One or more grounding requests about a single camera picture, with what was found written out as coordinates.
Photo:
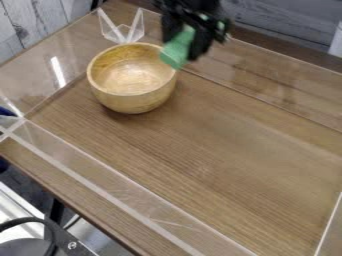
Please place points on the white object at right edge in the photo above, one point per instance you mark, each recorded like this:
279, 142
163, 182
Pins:
335, 46

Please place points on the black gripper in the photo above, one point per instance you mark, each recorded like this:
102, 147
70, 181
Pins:
203, 16

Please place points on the brown wooden bowl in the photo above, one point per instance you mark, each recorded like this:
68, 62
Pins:
130, 80

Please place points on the black metal bracket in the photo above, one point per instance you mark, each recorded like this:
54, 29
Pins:
64, 244

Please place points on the green rectangular block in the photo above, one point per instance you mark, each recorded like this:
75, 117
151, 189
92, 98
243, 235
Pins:
175, 50

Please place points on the clear acrylic tray walls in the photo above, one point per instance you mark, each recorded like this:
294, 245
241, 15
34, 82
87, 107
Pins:
230, 172

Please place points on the black table leg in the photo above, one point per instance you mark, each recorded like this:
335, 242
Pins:
56, 211

